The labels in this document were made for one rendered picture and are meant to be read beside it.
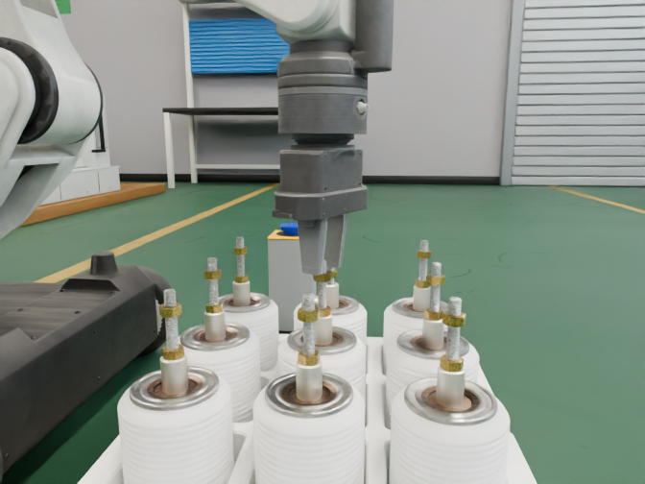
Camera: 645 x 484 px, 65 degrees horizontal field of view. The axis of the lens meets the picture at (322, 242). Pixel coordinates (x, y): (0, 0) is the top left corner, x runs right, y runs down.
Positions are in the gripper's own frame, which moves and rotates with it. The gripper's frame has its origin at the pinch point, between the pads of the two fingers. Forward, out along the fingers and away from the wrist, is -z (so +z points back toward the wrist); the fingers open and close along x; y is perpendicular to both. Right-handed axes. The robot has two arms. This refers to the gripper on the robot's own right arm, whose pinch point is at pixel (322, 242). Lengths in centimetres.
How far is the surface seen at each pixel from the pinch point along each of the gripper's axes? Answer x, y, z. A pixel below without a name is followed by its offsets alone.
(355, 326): -9.0, -1.1, -12.4
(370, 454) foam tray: 5.6, 9.3, -18.0
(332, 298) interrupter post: -9.5, -4.9, -9.5
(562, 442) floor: -38, 20, -36
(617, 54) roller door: -538, -25, 91
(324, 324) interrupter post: 0.8, 0.9, -8.6
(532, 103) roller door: -503, -91, 46
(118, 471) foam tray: 20.0, -8.1, -18.3
